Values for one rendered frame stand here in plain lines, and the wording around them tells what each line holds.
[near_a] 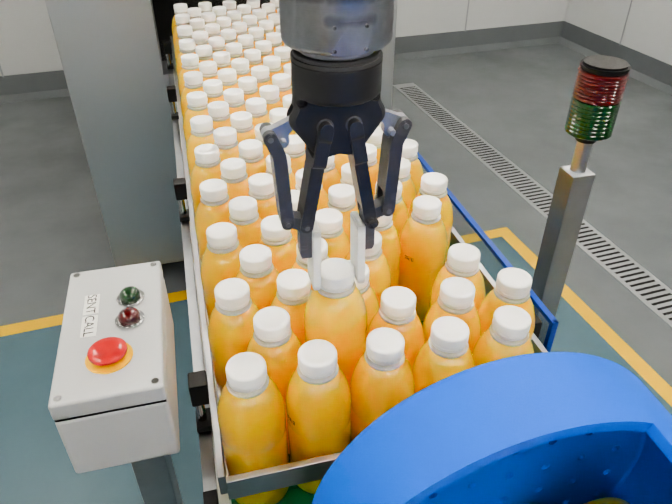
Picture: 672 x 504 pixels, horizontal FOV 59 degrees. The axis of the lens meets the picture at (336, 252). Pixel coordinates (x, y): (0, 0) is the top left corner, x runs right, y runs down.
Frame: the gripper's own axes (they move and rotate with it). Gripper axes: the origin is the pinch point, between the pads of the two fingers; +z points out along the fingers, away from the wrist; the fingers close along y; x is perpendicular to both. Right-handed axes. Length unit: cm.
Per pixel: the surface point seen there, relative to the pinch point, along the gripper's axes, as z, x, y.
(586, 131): -0.8, 18.1, 39.9
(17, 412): 117, 99, -79
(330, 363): 7.5, -7.6, -2.5
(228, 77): 8, 77, -3
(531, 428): -6.6, -28.7, 4.2
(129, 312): 5.5, 2.4, -21.0
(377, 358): 8.3, -7.4, 2.4
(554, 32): 108, 417, 300
